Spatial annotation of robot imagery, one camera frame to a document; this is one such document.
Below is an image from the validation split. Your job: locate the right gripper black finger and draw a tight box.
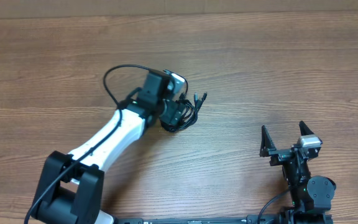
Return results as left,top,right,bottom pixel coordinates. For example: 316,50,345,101
259,125,276,157
299,121,314,136

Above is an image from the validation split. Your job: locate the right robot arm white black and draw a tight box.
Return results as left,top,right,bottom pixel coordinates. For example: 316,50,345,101
256,121,336,224

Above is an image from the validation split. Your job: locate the black USB cable bundle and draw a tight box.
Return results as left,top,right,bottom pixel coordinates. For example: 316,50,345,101
160,91,208,133

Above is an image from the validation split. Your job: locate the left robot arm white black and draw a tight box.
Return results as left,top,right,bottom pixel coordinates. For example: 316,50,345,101
24,68,187,223

